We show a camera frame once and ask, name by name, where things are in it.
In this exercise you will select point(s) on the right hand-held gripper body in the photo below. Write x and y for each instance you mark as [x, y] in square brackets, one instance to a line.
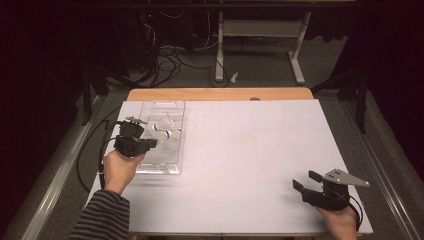
[327, 200]

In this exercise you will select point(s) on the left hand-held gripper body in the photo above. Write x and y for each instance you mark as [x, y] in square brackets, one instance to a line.
[130, 145]

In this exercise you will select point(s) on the white feather shuttlecock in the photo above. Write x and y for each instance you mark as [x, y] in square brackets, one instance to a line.
[168, 122]
[159, 134]
[174, 142]

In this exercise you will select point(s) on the clear plastic bin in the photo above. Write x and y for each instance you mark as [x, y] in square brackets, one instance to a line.
[163, 158]

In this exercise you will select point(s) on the person's right hand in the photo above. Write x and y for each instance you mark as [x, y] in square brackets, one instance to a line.
[340, 225]

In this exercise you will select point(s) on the person's left hand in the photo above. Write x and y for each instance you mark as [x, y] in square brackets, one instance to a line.
[120, 171]

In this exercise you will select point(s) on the black metal stand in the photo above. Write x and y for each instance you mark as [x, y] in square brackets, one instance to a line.
[361, 100]
[87, 96]

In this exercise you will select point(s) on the white table board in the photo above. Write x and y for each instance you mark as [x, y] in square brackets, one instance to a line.
[233, 200]

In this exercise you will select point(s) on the wooden table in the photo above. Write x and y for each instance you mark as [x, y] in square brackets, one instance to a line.
[216, 94]

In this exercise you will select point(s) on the small white floor scrap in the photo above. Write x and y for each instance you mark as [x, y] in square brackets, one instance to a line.
[234, 77]

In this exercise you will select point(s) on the dark computer tower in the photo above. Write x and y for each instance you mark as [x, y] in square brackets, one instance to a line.
[136, 36]

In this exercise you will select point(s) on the aluminium floor rail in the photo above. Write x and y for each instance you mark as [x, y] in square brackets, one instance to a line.
[383, 186]
[56, 180]

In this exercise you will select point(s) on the white metal desk frame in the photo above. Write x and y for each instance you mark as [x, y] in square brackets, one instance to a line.
[260, 28]

